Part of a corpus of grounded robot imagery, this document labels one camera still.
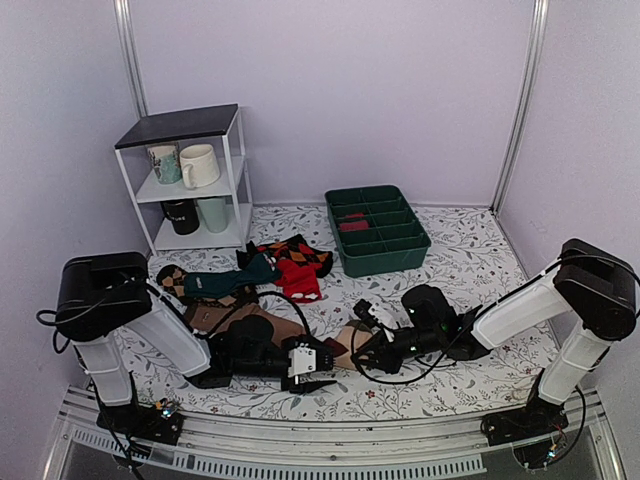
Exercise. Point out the red santa sock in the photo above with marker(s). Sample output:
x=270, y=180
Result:
x=298, y=283

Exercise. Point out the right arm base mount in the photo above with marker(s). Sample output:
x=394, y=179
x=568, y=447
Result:
x=536, y=418

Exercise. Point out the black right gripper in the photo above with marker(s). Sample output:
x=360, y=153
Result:
x=388, y=363

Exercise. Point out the teal patterned mug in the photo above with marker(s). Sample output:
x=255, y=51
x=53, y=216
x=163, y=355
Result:
x=165, y=162

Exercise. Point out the brown tan sock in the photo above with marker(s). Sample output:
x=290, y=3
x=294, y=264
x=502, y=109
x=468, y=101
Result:
x=204, y=318

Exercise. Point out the cream white mug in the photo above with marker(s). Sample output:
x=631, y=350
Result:
x=199, y=166

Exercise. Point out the black orange argyle sock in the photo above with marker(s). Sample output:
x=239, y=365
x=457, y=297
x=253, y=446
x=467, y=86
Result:
x=295, y=249

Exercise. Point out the white shelf unit black top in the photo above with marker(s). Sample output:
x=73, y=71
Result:
x=221, y=126

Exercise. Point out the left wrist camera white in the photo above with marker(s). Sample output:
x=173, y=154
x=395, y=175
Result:
x=302, y=360

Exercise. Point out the green divided organizer tray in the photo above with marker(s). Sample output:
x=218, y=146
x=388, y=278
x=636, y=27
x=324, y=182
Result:
x=396, y=240

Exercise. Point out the dark green sock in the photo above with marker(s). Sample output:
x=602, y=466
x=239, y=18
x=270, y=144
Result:
x=261, y=270

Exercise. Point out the beige striped sock pair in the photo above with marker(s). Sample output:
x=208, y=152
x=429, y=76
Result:
x=350, y=338

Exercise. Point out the right aluminium corner post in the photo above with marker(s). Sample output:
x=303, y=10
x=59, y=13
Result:
x=531, y=66

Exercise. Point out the aluminium front rail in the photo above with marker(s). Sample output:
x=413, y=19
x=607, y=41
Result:
x=445, y=447

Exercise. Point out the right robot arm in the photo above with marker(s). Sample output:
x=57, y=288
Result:
x=599, y=288

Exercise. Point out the pale green mug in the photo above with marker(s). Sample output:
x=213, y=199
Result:
x=214, y=213

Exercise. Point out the red rolled sock in tray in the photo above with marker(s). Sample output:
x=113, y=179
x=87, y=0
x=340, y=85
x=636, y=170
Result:
x=353, y=223

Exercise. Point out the aluminium corner post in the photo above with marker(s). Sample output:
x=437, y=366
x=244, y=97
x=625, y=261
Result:
x=126, y=36
x=531, y=66

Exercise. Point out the black mug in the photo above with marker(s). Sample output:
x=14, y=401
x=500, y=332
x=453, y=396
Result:
x=182, y=215

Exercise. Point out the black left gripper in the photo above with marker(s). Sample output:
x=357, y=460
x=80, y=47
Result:
x=305, y=387

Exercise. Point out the brown argyle sock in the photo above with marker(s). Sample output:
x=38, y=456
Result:
x=171, y=279

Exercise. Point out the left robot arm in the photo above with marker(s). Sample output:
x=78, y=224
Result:
x=102, y=293

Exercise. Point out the left aluminium corner post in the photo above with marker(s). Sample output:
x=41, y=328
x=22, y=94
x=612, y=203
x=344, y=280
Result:
x=126, y=36

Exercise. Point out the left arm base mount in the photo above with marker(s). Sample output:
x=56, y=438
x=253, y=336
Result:
x=160, y=423

